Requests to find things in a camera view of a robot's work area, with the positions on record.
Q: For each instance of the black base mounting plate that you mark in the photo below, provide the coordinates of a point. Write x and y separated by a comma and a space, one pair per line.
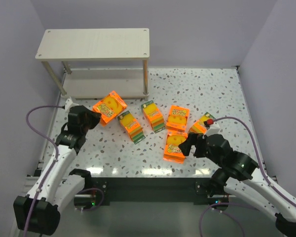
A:
193, 190

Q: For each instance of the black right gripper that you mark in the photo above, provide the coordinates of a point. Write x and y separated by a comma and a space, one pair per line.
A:
197, 144

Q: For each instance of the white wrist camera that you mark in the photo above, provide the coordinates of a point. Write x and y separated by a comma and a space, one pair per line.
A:
212, 127
69, 103

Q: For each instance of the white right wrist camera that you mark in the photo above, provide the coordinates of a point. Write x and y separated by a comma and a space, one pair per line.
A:
212, 127

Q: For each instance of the white two-tier shelf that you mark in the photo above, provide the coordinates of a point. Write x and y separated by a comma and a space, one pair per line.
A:
90, 63

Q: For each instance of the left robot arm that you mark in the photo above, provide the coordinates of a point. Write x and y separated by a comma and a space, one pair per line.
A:
39, 211

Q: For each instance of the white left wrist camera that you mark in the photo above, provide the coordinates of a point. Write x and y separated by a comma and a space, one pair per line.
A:
69, 103

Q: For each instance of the orange round sponge box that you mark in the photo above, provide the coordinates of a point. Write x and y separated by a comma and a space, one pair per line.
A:
109, 107
177, 118
172, 152

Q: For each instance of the multicolour sponge pack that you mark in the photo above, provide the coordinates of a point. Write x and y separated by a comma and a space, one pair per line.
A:
198, 126
132, 127
154, 116

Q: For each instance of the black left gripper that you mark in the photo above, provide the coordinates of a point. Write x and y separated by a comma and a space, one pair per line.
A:
85, 119

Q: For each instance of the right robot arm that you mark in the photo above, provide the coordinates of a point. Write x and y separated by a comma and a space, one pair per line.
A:
245, 178

